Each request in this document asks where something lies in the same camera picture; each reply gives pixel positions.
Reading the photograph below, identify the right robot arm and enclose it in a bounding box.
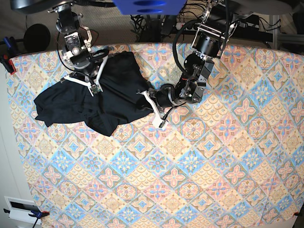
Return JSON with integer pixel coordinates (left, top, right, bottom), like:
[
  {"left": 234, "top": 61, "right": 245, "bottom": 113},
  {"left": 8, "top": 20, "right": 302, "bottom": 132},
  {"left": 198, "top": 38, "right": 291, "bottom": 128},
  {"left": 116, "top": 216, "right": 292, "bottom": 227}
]
[{"left": 54, "top": 3, "right": 109, "bottom": 96}]

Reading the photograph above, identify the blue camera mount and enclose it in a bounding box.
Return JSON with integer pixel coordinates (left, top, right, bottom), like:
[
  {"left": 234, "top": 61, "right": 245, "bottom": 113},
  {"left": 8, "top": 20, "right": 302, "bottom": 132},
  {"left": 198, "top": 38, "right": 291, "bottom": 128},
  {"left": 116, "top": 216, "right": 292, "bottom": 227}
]
[{"left": 113, "top": 0, "right": 187, "bottom": 16}]

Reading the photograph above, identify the black t-shirt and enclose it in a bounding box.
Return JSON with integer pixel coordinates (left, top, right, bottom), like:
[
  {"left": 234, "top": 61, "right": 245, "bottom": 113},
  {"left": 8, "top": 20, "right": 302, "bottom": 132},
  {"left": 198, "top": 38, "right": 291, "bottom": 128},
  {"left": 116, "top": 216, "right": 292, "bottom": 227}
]
[{"left": 34, "top": 52, "right": 153, "bottom": 136}]

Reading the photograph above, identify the blue clamp bottom left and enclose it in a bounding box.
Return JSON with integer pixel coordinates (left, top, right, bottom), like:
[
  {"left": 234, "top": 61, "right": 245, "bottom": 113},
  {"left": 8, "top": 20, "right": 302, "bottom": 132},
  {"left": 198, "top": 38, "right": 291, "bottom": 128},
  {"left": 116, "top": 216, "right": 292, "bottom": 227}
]
[{"left": 3, "top": 209, "right": 50, "bottom": 219}]

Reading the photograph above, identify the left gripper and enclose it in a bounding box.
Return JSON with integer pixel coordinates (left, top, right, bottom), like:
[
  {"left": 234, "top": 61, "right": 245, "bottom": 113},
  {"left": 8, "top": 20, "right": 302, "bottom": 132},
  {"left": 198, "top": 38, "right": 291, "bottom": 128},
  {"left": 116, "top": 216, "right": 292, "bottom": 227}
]
[{"left": 137, "top": 83, "right": 193, "bottom": 130}]

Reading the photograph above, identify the white wall vent box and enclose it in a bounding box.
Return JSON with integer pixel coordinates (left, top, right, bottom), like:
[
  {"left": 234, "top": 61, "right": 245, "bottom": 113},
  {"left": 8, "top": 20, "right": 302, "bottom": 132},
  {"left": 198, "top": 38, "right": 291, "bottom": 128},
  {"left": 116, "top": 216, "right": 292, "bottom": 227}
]
[{"left": 4, "top": 196, "right": 39, "bottom": 228}]

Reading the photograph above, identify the white power strip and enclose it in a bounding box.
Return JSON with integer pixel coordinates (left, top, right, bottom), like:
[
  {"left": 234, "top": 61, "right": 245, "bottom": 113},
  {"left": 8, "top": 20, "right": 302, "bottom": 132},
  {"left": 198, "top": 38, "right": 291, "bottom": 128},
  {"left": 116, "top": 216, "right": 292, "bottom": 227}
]
[{"left": 175, "top": 22, "right": 199, "bottom": 31}]

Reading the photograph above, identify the patterned colourful tablecloth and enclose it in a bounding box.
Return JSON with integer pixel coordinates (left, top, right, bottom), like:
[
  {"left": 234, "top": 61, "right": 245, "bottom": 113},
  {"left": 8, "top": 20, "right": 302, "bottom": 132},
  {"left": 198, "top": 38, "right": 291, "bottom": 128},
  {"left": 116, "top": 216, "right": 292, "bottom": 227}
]
[{"left": 6, "top": 46, "right": 304, "bottom": 228}]

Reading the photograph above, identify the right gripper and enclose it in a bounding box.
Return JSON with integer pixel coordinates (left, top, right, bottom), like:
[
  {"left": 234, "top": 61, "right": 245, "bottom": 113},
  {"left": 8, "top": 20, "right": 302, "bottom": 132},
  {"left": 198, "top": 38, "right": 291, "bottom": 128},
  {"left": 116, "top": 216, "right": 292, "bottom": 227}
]
[{"left": 63, "top": 45, "right": 109, "bottom": 96}]

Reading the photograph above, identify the red blue clamp top left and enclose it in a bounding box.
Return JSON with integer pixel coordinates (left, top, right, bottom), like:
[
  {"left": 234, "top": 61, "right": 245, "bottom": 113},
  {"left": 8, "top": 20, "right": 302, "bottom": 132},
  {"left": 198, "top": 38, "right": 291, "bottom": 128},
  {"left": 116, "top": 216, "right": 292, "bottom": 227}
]
[{"left": 0, "top": 37, "right": 19, "bottom": 75}]

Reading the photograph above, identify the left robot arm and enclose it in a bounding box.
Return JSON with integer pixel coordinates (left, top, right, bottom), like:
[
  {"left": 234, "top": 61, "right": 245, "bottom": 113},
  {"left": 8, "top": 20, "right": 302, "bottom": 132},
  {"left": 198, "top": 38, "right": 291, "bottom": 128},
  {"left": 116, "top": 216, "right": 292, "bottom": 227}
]
[{"left": 138, "top": 1, "right": 237, "bottom": 129}]

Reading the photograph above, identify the black round stool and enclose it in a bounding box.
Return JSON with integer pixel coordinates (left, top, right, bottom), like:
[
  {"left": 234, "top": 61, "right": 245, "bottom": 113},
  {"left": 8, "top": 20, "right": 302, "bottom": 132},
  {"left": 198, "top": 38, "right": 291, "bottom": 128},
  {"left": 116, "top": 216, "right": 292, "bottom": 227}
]
[{"left": 23, "top": 24, "right": 51, "bottom": 53}]

